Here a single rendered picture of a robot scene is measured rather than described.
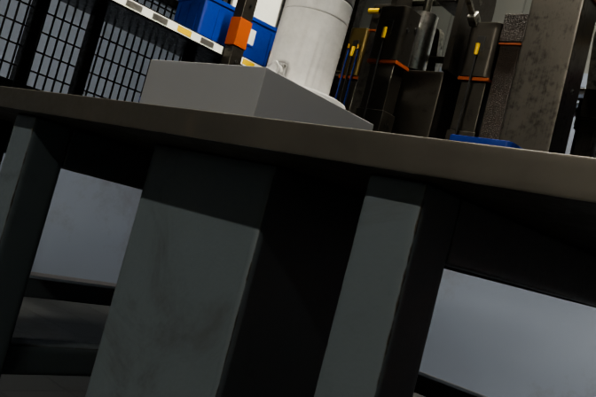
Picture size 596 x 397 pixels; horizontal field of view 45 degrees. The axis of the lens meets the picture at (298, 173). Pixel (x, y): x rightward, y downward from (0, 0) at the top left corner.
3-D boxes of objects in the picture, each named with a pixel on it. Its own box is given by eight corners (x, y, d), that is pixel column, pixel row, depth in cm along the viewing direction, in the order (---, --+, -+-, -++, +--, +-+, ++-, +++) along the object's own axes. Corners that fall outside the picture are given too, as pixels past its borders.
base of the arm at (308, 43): (309, 89, 115) (340, -20, 116) (218, 76, 125) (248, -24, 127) (362, 122, 130) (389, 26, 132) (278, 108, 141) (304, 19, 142)
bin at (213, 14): (276, 73, 223) (286, 33, 224) (195, 36, 203) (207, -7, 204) (244, 73, 235) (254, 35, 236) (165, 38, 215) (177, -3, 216)
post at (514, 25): (492, 216, 142) (538, 22, 145) (481, 211, 138) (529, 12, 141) (469, 211, 145) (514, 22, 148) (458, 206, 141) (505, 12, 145)
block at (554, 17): (552, 221, 124) (610, -26, 127) (535, 214, 118) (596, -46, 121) (498, 212, 130) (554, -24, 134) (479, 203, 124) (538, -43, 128)
